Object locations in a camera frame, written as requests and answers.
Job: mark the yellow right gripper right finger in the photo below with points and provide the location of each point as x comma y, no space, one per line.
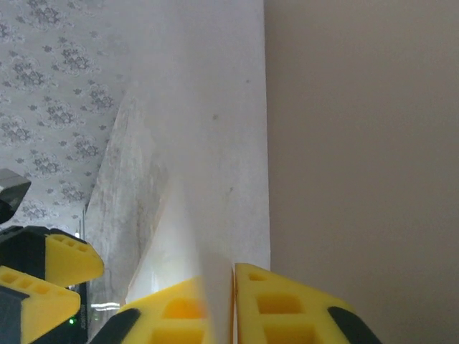
287,311

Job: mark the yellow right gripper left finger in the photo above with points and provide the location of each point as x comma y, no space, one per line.
154,315

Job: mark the white paper sheet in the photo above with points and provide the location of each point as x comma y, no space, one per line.
222,161

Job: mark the brown cardboard folder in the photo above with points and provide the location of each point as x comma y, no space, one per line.
358,161

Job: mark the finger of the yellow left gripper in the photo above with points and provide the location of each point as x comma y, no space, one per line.
43,304
71,263

